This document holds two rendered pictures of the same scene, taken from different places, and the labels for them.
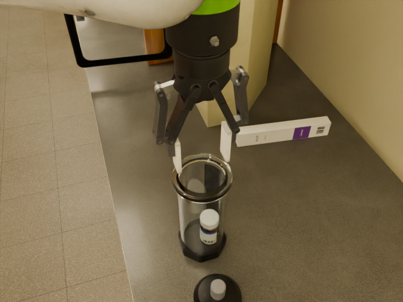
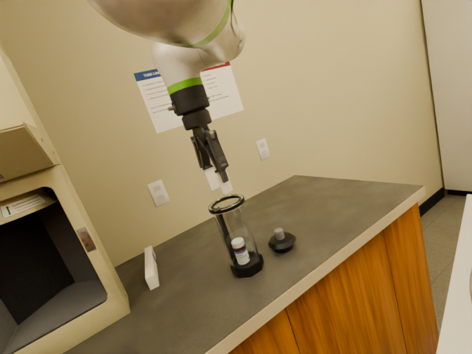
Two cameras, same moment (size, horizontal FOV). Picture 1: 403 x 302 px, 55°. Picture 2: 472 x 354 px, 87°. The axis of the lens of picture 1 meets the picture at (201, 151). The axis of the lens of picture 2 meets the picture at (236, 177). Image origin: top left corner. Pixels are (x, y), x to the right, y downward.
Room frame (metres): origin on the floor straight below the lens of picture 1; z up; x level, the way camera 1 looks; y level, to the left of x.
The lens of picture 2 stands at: (0.48, 0.68, 1.39)
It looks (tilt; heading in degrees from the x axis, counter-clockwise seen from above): 13 degrees down; 263
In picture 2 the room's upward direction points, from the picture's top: 18 degrees counter-clockwise
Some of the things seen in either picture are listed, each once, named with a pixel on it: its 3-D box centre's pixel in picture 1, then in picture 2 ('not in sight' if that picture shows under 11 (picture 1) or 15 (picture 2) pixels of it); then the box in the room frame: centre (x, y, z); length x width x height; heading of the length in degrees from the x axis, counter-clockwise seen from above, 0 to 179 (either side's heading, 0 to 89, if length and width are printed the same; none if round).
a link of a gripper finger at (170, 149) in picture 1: (164, 144); (224, 173); (0.43, 0.06, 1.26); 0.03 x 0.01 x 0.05; 108
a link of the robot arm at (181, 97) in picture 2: (200, 19); (189, 102); (0.46, 0.00, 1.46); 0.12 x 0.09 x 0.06; 18
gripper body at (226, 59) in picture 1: (201, 71); (200, 129); (0.45, 0.00, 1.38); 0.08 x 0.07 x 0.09; 108
